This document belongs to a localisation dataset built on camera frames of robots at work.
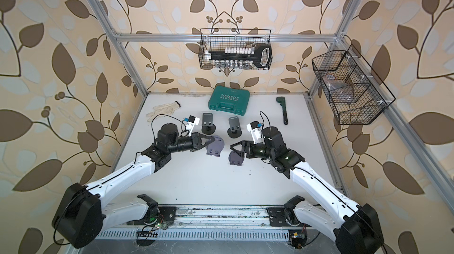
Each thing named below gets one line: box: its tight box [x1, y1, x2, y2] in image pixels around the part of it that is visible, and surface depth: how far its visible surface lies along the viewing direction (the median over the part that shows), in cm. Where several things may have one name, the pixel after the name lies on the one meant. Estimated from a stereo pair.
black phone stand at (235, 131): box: [227, 116, 242, 139], surface depth 99 cm
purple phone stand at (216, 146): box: [205, 134, 225, 158], surface depth 76 cm
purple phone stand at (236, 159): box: [228, 150, 245, 166], surface depth 91 cm
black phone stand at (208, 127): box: [201, 112, 216, 135], surface depth 101 cm
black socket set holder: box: [204, 44, 272, 70], surface depth 86 cm
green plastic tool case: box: [208, 85, 251, 116], surface depth 114 cm
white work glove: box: [146, 101, 181, 123], surface depth 114 cm
